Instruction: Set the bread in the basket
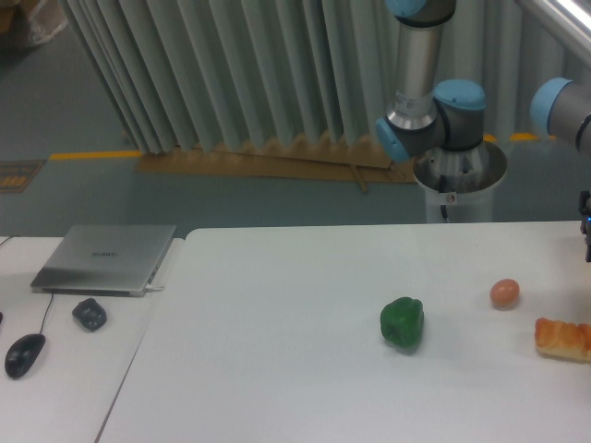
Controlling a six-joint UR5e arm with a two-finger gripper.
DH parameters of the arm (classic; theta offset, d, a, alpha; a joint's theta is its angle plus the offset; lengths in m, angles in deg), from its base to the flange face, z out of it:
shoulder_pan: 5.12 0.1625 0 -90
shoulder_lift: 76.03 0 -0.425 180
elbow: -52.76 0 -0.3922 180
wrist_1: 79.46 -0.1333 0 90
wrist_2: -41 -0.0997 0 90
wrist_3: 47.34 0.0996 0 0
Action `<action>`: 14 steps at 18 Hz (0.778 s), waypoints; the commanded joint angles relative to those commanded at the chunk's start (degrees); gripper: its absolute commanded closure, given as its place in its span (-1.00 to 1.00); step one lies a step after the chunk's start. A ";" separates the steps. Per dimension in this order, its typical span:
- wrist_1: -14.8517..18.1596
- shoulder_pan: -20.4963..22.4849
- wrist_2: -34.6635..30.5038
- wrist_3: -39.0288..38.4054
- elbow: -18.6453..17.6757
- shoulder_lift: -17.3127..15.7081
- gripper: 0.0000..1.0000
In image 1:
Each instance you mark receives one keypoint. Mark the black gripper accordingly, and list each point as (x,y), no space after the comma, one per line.
(584,210)

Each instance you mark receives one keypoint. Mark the orange toy bread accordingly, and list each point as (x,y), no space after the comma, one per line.
(564,340)

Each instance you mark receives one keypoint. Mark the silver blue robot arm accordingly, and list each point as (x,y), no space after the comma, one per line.
(446,121)

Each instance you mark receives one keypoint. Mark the brown egg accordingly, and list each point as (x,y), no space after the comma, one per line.
(504,293)

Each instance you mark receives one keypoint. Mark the green bell pepper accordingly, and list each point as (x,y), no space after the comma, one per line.
(402,322)

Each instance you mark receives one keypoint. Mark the brown cardboard sheet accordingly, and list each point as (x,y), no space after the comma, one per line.
(363,162)

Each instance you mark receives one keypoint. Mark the grey-green pleated curtain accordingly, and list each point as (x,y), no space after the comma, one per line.
(210,73)

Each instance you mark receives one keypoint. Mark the white usb plug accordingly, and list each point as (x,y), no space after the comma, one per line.
(153,289)

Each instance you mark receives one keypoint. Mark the silver laptop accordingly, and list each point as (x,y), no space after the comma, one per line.
(106,259)

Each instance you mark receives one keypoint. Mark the small black controller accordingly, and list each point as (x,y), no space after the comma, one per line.
(90,314)

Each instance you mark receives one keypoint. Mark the black computer mouse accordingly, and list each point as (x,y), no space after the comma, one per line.
(22,354)

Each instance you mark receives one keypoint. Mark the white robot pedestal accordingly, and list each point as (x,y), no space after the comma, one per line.
(459,186)

